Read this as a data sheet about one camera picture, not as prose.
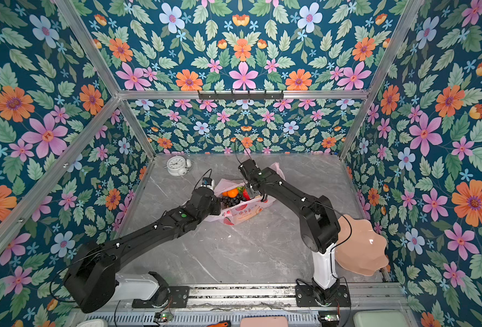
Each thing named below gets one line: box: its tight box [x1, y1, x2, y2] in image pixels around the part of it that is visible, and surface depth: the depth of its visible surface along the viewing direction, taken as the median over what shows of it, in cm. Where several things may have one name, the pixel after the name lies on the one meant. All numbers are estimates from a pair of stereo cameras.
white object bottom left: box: [75, 318, 109, 327], surface depth 68 cm
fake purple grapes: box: [220, 194, 246, 208], surface depth 97 cm
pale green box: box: [352, 309, 409, 327], surface depth 69 cm
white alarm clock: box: [164, 155, 192, 177], surface depth 113 cm
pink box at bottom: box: [239, 316, 289, 327], surface depth 69 cm
